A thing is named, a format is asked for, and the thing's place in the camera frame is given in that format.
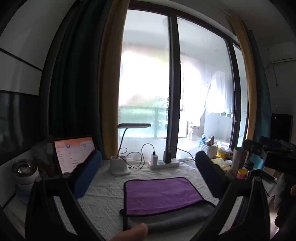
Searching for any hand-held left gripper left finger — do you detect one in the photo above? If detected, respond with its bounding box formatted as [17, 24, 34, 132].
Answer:
[25, 150, 107, 241]

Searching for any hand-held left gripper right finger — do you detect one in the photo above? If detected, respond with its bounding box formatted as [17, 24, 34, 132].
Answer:
[191, 151, 271, 241]

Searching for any purple towel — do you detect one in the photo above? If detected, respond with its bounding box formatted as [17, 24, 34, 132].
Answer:
[119, 177, 216, 217]

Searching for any grey towel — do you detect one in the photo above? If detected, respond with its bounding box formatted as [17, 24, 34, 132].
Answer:
[126, 200, 217, 233]

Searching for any white woven basket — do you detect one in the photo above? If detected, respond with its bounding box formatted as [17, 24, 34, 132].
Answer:
[200, 143, 219, 159]

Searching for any tablet computer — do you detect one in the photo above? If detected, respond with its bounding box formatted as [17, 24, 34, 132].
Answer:
[53, 136, 97, 176]

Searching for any yellow box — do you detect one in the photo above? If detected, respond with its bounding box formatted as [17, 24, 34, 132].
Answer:
[216, 148, 233, 161]

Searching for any black speaker box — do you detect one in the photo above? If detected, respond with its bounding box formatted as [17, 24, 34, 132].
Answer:
[271, 113, 294, 142]

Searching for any desk lamp with white base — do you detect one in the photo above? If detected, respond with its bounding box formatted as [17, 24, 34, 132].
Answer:
[110, 123, 151, 176]

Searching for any white textured tablecloth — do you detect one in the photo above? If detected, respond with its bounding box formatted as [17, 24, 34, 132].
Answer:
[52, 159, 246, 241]

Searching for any metal tumbler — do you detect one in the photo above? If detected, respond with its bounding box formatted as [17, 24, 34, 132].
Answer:
[231, 147, 248, 177]

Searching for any white power strip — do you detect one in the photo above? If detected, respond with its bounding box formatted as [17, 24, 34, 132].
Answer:
[149, 159, 180, 170]

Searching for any teal curtain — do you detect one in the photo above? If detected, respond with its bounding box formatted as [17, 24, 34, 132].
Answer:
[243, 21, 272, 142]

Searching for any yellow curtain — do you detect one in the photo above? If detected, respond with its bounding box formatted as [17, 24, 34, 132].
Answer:
[99, 0, 130, 160]
[228, 16, 258, 149]

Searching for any hanging white garment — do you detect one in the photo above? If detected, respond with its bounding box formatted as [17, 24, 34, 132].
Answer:
[203, 70, 234, 117]

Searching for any dark green curtain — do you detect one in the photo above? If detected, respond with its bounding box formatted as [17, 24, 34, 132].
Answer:
[48, 0, 114, 154]

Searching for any white air conditioner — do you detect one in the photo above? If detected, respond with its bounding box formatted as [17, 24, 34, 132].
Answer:
[267, 41, 296, 63]

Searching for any black charging cable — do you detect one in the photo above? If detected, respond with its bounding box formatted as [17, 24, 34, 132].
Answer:
[117, 143, 155, 169]

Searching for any dark sliding door frame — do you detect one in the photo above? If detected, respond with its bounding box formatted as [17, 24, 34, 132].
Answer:
[166, 15, 181, 161]

